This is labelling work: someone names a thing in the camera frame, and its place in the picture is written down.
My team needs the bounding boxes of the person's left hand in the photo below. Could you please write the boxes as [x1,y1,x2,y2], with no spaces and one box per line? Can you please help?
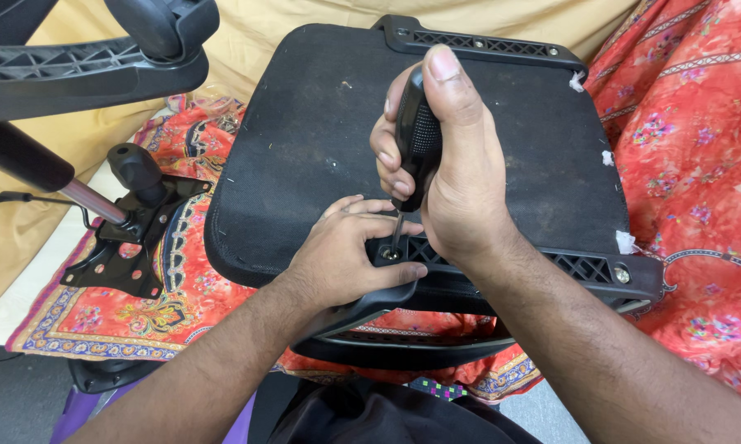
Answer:
[282,195,428,309]

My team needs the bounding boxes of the person's right hand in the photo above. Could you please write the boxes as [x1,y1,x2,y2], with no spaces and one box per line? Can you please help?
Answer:
[370,44,518,265]

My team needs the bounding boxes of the black handled screwdriver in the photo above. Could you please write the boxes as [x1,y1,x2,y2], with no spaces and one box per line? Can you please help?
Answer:
[384,65,443,261]

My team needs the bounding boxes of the black plastic chair armrest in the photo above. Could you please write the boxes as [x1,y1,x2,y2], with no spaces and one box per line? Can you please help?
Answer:
[290,236,665,372]
[372,15,588,75]

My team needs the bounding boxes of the black office chair seat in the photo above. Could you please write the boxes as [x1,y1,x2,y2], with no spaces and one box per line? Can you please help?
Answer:
[204,23,630,289]

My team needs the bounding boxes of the person's black trousers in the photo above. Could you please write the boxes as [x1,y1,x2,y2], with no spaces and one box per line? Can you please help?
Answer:
[247,370,544,444]

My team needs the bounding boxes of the clear plastic bag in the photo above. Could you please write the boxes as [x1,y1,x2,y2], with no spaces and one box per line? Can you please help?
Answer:
[188,86,248,135]

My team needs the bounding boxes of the black metal tilt mechanism plate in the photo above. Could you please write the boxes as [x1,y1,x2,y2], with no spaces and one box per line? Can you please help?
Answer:
[60,143,214,301]

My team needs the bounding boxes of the red floral patterned cloth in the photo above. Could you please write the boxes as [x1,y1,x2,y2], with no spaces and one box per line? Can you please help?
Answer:
[5,0,741,411]

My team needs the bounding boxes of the yellow bed sheet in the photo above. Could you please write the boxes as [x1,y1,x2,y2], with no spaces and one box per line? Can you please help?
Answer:
[0,0,639,324]

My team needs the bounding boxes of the chair gas lift cylinder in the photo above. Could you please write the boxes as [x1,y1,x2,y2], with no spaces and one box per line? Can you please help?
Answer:
[0,121,131,227]

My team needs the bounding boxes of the black chair wheel base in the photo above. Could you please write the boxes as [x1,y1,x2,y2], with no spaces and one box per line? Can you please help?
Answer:
[0,0,221,127]

